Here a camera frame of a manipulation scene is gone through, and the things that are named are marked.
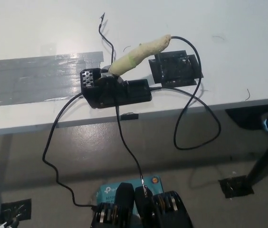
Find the black robot body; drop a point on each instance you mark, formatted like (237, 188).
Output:
(146, 211)

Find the beige soldering iron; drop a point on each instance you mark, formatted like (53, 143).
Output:
(136, 57)

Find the black soldering iron base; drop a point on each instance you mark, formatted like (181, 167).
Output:
(134, 93)

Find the grey duct tape patch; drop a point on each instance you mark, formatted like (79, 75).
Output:
(36, 78)

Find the black floor tape patch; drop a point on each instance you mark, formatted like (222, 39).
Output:
(17, 210)
(235, 187)

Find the small black tape strip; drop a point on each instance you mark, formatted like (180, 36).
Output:
(129, 116)

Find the teal tp-link box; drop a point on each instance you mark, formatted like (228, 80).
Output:
(106, 192)

